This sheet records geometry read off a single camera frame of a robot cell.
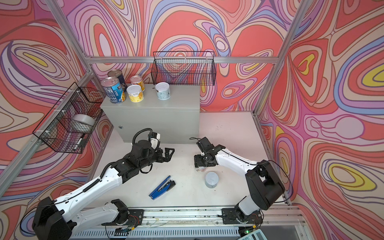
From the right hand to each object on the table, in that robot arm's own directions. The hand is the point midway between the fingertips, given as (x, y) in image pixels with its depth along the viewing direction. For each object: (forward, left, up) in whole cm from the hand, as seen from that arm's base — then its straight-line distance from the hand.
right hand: (202, 165), depth 88 cm
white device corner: (-34, -22, -1) cm, 41 cm away
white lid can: (-9, -4, +2) cm, 10 cm away
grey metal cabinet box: (+35, +17, +2) cm, 40 cm away
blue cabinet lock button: (+20, +48, +15) cm, 54 cm away
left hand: (+3, +17, +15) cm, 23 cm away
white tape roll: (+10, +58, +30) cm, 66 cm away
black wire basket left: (+12, +68, +26) cm, 74 cm away
